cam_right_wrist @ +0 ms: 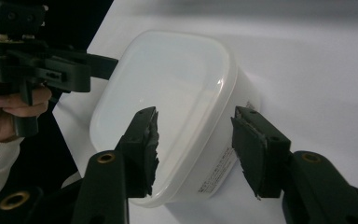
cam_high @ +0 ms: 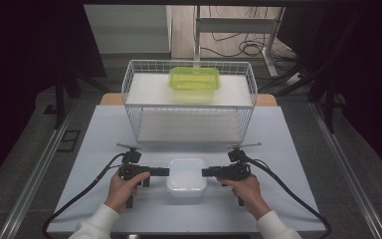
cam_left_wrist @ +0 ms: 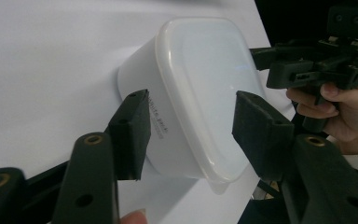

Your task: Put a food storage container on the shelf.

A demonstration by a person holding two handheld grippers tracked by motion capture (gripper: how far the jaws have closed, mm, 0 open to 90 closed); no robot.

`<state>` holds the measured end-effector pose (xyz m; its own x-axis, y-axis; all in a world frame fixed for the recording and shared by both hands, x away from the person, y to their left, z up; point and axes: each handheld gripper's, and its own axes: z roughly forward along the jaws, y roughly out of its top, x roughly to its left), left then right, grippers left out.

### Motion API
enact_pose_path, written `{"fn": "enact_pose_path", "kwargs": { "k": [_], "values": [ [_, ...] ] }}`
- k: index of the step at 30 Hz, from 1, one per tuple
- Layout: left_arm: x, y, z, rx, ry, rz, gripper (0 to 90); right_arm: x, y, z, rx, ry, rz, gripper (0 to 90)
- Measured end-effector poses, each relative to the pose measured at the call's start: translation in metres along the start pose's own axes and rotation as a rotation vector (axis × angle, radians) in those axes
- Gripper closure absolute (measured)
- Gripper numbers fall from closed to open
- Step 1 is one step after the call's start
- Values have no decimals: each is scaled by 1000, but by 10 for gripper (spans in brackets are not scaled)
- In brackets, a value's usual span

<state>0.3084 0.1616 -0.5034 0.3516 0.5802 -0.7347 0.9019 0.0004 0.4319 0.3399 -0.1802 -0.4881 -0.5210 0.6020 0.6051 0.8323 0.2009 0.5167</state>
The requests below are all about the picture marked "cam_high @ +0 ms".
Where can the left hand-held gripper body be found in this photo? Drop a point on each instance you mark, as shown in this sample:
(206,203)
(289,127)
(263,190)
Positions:
(133,171)

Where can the aluminium rail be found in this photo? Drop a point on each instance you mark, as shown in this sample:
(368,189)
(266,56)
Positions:
(348,172)
(36,172)

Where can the white plastic container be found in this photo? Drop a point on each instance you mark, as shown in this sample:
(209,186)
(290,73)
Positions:
(186,177)

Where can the black floor bracket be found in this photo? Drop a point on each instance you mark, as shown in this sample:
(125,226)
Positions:
(69,141)

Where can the person's right hand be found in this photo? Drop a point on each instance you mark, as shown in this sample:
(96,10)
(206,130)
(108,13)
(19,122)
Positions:
(247,195)

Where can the dark curtain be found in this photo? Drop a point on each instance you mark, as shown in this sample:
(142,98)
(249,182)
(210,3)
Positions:
(368,66)
(20,66)

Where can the white metal desk frame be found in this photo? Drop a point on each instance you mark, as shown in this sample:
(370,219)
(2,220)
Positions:
(235,25)

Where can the black metal stand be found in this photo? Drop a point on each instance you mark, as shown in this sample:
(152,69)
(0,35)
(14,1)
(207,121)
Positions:
(328,103)
(59,99)

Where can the wooden board under table top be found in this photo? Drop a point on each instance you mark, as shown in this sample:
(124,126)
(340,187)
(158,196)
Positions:
(112,99)

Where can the person's left hand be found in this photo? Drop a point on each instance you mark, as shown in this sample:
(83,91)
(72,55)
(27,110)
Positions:
(122,192)

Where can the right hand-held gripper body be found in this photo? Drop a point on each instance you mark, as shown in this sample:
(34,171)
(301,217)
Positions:
(235,171)

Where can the green plastic container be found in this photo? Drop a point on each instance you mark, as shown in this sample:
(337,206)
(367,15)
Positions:
(194,79)

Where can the white cabinet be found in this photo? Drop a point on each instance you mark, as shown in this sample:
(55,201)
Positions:
(129,30)

